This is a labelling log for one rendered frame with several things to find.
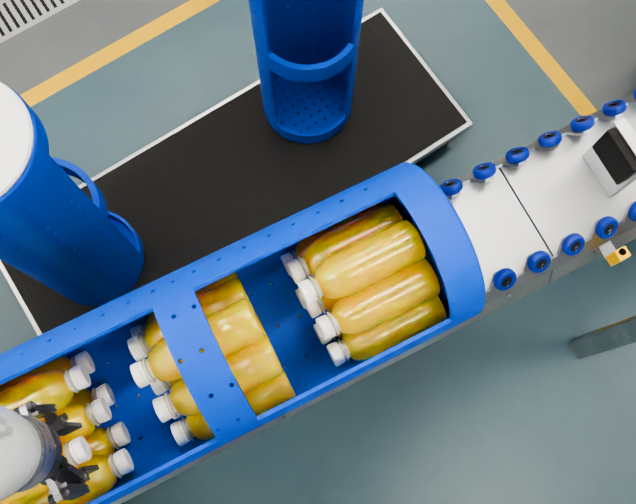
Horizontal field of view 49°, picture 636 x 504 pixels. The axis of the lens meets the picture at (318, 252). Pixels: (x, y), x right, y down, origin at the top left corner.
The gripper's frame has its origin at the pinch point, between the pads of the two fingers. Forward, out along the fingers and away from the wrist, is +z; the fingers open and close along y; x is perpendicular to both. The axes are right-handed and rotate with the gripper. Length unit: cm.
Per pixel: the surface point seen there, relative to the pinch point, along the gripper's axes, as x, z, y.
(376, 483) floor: -45, 114, -35
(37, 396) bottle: 2.4, 0.8, 10.1
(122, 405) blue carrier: -4.9, 18.9, 5.8
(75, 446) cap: 0.1, 1.5, 0.7
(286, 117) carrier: -71, 98, 79
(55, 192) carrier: -8, 26, 52
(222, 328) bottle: -27.4, -4.6, 5.9
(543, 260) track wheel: -85, 17, -5
